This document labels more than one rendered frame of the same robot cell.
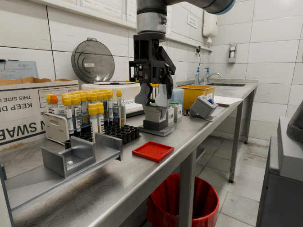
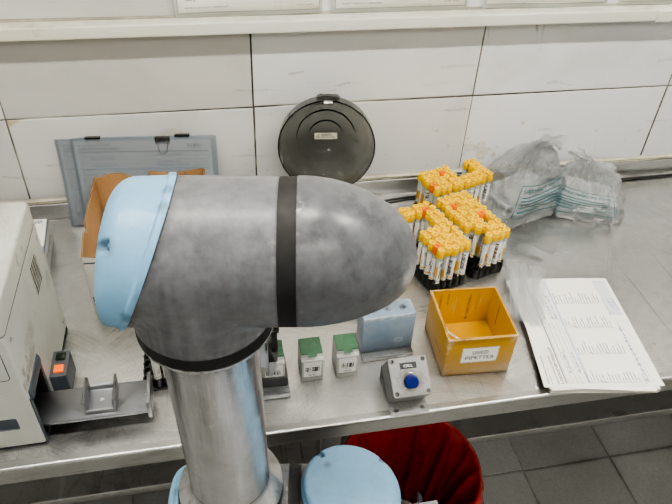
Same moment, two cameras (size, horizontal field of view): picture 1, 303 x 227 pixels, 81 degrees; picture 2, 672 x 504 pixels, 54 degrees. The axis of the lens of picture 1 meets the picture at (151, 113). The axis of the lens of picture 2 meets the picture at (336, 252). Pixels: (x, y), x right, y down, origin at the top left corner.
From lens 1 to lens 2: 0.99 m
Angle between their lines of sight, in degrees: 46
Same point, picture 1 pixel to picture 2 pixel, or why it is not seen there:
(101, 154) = (131, 403)
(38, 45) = (228, 101)
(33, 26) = (221, 71)
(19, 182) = (64, 399)
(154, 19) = not seen: hidden behind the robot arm
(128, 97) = not seen: hidden behind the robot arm
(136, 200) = (138, 460)
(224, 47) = not seen: outside the picture
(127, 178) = (144, 436)
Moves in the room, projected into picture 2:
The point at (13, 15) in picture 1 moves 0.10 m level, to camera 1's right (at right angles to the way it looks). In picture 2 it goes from (190, 61) to (219, 77)
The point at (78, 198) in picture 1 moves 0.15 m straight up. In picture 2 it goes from (98, 430) to (79, 372)
